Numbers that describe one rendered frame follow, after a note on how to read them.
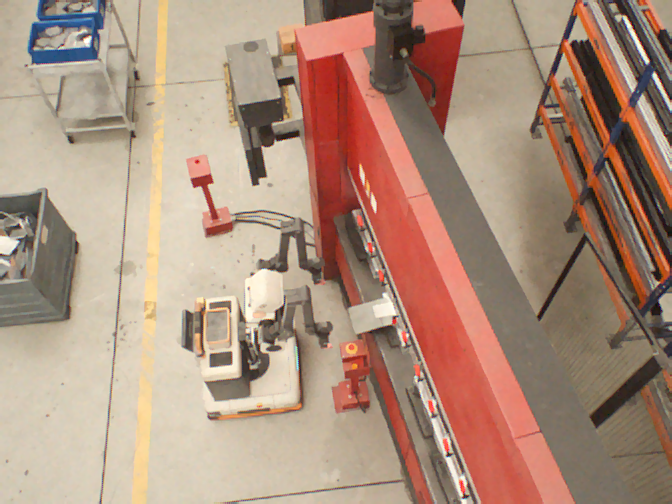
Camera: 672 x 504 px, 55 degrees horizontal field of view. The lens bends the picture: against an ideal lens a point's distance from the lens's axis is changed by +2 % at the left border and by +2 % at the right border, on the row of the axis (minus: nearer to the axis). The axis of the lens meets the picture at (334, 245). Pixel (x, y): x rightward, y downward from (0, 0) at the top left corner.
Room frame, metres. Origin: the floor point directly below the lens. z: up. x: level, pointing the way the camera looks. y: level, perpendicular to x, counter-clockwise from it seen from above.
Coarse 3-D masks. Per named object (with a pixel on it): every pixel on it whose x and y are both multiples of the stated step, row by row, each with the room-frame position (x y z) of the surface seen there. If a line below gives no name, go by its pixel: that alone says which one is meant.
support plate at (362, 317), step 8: (368, 304) 1.75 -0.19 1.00; (376, 304) 1.75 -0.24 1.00; (352, 312) 1.70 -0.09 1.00; (360, 312) 1.70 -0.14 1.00; (368, 312) 1.70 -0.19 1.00; (352, 320) 1.65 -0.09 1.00; (360, 320) 1.65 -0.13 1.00; (368, 320) 1.64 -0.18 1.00; (376, 320) 1.64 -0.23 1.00; (384, 320) 1.64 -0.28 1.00; (360, 328) 1.59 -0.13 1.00; (368, 328) 1.59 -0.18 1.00; (376, 328) 1.59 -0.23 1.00
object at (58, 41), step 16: (32, 32) 4.38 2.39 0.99; (48, 32) 4.39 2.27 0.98; (64, 32) 4.39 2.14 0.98; (80, 32) 4.39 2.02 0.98; (96, 32) 4.46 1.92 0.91; (32, 48) 4.23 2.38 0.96; (48, 48) 4.22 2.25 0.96; (64, 48) 4.20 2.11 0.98; (80, 48) 4.16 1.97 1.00; (96, 48) 4.30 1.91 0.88
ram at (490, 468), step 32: (352, 96) 2.43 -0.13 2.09; (352, 128) 2.43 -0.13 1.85; (352, 160) 2.43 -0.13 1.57; (384, 192) 1.90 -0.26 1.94; (384, 224) 1.87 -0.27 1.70; (384, 256) 1.84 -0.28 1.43; (416, 256) 1.47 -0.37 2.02; (416, 288) 1.42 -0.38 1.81; (416, 320) 1.37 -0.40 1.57; (448, 320) 1.12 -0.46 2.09; (448, 352) 1.06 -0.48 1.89; (448, 384) 0.99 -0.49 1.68; (448, 416) 0.91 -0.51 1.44; (480, 416) 0.75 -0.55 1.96; (480, 448) 0.68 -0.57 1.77; (480, 480) 0.59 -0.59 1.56; (512, 480) 0.50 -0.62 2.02
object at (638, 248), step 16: (576, 96) 3.64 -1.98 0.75; (592, 96) 3.66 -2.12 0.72; (576, 112) 3.44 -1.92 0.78; (592, 128) 3.30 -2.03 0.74; (592, 144) 3.11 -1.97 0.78; (592, 160) 3.00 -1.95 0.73; (608, 160) 2.98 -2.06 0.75; (608, 176) 2.83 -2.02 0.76; (608, 192) 2.68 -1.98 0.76; (624, 192) 2.68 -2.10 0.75; (624, 208) 2.55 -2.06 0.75; (624, 224) 2.39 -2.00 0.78; (624, 240) 2.30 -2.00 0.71; (640, 240) 2.27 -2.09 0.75; (640, 256) 2.13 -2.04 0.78; (640, 272) 2.03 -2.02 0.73; (656, 272) 2.03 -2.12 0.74
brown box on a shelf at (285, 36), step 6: (300, 24) 4.24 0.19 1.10; (282, 30) 4.17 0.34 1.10; (288, 30) 4.17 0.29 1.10; (276, 36) 4.23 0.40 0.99; (282, 36) 4.10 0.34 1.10; (288, 36) 4.10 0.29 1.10; (294, 36) 4.10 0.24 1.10; (282, 42) 4.05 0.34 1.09; (288, 42) 4.03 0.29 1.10; (294, 42) 4.04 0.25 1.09; (282, 48) 4.06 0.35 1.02; (288, 48) 4.03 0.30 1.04; (294, 48) 4.04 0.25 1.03; (282, 54) 4.02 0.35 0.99; (288, 54) 4.02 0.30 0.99; (294, 54) 4.02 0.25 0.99
